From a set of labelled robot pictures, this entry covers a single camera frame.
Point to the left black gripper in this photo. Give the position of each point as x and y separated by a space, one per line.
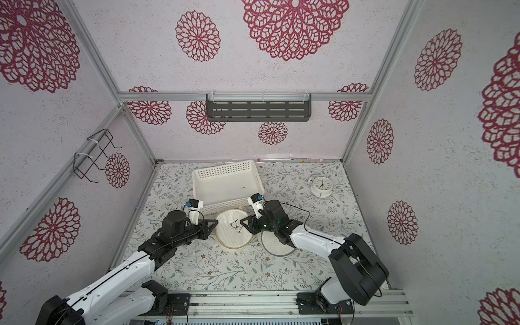
205 231

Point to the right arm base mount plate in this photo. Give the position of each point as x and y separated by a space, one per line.
310 303

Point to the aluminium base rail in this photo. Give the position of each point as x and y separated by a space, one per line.
282 304

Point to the white round plate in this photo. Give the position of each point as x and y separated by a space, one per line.
230 234

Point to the dark grey wall shelf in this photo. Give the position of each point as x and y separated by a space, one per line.
263 109

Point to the black wire wall rack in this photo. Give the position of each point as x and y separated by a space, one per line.
84 162

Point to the white perforated plastic basket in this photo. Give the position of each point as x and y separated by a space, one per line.
226 187

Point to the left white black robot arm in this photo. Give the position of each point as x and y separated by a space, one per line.
126 291

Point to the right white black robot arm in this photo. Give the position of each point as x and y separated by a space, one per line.
358 272

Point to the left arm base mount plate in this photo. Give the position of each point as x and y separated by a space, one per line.
177 305

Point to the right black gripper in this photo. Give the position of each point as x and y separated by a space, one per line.
254 221

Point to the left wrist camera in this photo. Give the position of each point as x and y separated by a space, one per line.
194 213

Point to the white round alarm clock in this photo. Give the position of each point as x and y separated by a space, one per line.
320 186

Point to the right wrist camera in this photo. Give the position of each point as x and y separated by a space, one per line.
256 201

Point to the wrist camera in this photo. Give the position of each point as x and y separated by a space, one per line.
256 201
194 213

